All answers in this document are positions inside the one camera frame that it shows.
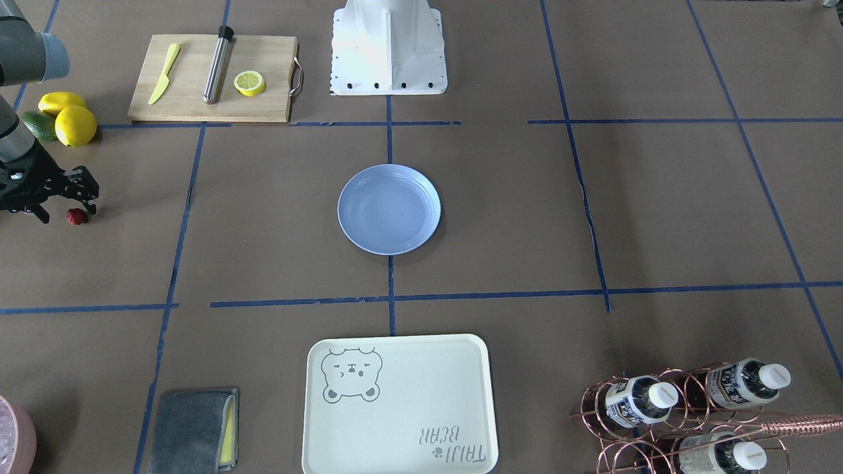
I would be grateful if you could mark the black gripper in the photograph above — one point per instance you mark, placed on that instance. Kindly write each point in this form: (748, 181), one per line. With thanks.
(31, 172)

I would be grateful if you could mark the red strawberry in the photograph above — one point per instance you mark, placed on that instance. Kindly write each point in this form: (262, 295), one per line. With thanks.
(76, 216)

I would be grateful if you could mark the blue plate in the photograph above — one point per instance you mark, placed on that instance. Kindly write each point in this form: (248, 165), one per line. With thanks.
(389, 209)

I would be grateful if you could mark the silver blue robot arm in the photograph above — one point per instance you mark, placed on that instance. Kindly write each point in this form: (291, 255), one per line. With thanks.
(27, 56)

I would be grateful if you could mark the yellow lemon front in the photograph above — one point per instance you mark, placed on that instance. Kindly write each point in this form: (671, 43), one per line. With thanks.
(75, 126)

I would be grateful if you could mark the yellow lemon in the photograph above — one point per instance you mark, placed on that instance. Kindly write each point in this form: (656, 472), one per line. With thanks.
(53, 103)
(75, 126)

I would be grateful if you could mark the green avocado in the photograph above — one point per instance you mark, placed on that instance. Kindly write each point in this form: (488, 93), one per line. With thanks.
(41, 125)

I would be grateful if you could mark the yellow lemon rear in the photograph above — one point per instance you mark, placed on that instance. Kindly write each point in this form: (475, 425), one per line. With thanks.
(53, 103)

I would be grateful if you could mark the wooden cutting board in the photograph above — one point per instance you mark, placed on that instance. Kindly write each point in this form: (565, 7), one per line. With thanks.
(182, 79)

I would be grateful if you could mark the steel muddler black cap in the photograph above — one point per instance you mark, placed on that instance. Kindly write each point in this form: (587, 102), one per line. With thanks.
(213, 87)

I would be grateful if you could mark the yellow plastic knife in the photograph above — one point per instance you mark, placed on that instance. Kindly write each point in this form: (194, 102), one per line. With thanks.
(163, 80)

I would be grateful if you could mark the lemon half slice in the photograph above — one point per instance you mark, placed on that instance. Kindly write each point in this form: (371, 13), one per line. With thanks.
(249, 83)

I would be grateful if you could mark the pink bowl of ice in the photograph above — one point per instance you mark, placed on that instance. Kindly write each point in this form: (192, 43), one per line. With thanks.
(18, 438)

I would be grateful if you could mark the grey yellow cloth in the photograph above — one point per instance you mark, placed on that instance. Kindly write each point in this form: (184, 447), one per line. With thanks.
(196, 431)

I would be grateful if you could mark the cream bear tray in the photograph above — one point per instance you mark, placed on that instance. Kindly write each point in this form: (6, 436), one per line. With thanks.
(399, 404)

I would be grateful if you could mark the tea bottle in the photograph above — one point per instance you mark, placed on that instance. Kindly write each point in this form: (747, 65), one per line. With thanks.
(636, 402)
(742, 385)
(717, 452)

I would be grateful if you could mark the tea bottle front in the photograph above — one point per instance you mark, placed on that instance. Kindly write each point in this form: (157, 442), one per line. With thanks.
(717, 452)

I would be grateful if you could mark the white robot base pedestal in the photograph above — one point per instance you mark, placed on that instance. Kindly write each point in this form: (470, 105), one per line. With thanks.
(387, 48)

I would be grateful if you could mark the copper wire bottle rack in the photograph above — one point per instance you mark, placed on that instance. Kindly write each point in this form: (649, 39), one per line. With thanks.
(631, 451)

